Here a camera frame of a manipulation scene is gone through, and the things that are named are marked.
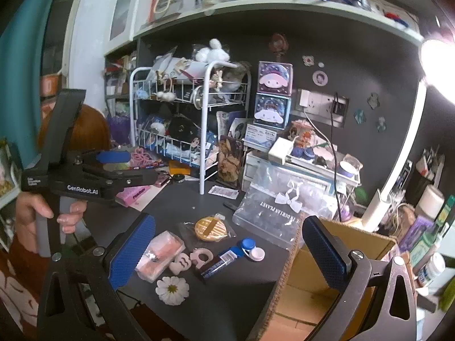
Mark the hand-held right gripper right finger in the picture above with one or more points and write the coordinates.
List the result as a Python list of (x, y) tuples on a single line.
[(326, 252)]

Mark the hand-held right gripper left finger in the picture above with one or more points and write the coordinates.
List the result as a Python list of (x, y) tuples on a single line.
[(132, 252)]

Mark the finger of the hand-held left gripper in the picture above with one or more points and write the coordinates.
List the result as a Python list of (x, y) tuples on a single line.
[(137, 178), (112, 157)]

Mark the pink clear box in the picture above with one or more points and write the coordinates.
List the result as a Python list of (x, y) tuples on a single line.
[(160, 255)]

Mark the cardboard box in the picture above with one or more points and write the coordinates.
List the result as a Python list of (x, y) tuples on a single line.
[(305, 302)]

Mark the white daisy flower clip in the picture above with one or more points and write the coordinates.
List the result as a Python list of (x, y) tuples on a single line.
[(172, 290)]

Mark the blue white contact lens case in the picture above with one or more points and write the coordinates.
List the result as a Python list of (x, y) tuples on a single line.
[(250, 250)]

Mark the round cookie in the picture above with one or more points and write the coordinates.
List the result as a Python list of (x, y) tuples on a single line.
[(210, 229)]

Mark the dark strip packet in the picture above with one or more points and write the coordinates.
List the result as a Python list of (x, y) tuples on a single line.
[(217, 265)]

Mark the person's left forearm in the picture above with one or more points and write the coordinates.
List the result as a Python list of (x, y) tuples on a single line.
[(17, 259)]

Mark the person's left hand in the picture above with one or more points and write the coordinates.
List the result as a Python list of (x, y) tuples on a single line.
[(26, 207)]

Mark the pink leopard packet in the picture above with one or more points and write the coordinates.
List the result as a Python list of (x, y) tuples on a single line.
[(133, 194)]

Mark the orange fuzzy cloth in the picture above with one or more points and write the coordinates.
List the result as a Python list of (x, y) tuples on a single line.
[(90, 128)]

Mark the black round tin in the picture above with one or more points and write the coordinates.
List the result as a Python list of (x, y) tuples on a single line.
[(177, 178)]

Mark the yellow sponge block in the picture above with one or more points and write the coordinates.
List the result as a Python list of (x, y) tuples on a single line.
[(179, 167)]

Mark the white fluffy sheep plush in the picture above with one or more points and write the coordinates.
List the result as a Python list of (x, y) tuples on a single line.
[(156, 126)]

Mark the clear zip bag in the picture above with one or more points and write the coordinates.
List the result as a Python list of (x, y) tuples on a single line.
[(277, 216)]

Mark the black plush toy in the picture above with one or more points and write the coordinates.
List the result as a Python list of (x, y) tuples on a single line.
[(181, 128)]

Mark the white pompom charm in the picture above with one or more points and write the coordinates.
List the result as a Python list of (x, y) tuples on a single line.
[(167, 95)]

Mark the purple tape roll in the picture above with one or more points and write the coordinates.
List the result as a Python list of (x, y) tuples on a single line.
[(346, 167)]

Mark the acrylic display with leaves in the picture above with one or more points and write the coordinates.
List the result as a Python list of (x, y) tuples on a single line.
[(231, 161)]

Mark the black pen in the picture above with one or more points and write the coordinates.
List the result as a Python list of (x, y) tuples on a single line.
[(231, 206)]

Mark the white pill bottle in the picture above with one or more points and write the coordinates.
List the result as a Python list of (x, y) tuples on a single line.
[(430, 270)]

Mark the green bottle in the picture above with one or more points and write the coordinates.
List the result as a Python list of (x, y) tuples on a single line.
[(434, 239)]

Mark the white desktop drawer unit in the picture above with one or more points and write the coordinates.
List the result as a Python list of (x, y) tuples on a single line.
[(254, 170)]

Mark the teal curtain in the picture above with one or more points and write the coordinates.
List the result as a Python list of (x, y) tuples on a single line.
[(21, 78)]

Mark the white charger adapter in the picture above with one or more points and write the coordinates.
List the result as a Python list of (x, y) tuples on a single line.
[(280, 150)]

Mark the cream roll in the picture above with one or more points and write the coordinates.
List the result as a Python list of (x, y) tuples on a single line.
[(430, 201)]

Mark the white desk lamp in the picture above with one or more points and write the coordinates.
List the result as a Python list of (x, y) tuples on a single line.
[(401, 163)]

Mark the anime figurine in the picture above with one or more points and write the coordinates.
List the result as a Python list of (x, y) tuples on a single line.
[(302, 135)]

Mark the black pen holder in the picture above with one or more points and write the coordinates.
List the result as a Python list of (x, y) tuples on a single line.
[(426, 177)]

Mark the floral printed clothing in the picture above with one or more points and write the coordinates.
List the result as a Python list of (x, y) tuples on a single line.
[(16, 302)]

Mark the white medicine box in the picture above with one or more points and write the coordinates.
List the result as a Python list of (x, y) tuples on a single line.
[(259, 135)]

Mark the white rabbit plush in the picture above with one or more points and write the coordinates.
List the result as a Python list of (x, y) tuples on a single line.
[(215, 53)]

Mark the black plug adapter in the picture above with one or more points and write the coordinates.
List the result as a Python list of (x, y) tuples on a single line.
[(337, 106)]

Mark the blue character storage box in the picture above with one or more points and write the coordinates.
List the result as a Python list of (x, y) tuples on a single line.
[(272, 109)]

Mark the white plug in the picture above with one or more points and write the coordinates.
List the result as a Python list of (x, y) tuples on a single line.
[(305, 99)]

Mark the white paper gift bag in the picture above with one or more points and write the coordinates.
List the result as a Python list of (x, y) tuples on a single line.
[(167, 1)]

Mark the purple character storage box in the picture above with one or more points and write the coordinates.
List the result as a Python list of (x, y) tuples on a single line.
[(275, 76)]

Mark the pink compact camera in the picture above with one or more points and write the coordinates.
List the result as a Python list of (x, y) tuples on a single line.
[(162, 179)]

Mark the wall outlet panel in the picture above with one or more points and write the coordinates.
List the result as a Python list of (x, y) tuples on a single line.
[(321, 103)]

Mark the round wall badge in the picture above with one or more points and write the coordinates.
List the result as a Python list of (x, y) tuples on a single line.
[(319, 77)]

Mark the hanging wall charm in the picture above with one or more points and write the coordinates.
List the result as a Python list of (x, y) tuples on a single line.
[(279, 44)]

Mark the white wall shelf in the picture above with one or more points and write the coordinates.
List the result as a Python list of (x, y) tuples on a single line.
[(284, 10)]

